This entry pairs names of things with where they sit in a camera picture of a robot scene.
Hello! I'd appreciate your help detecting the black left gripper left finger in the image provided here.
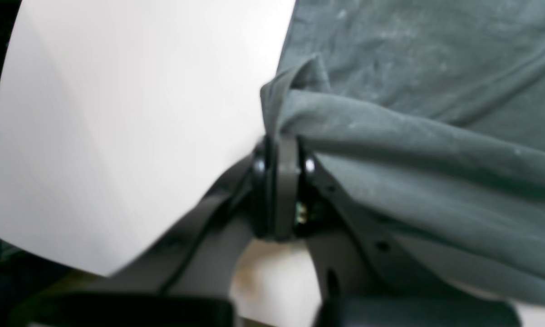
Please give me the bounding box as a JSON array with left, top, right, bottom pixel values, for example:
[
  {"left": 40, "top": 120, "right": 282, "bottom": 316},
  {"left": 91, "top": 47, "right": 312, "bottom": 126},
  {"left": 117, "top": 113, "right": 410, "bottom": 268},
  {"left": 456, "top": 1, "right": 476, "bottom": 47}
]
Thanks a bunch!
[{"left": 27, "top": 137, "right": 274, "bottom": 327}]

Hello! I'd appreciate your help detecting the grey t-shirt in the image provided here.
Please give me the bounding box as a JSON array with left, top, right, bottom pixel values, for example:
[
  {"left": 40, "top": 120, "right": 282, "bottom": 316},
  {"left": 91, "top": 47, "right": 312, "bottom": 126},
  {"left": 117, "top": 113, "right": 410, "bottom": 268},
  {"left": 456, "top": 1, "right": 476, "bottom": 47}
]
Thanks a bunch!
[{"left": 260, "top": 0, "right": 545, "bottom": 306}]

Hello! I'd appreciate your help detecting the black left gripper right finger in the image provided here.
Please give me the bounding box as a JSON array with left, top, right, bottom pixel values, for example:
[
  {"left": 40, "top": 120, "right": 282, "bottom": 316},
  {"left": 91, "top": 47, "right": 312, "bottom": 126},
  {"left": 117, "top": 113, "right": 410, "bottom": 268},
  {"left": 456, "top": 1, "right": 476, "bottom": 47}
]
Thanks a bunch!
[{"left": 275, "top": 136, "right": 521, "bottom": 327}]

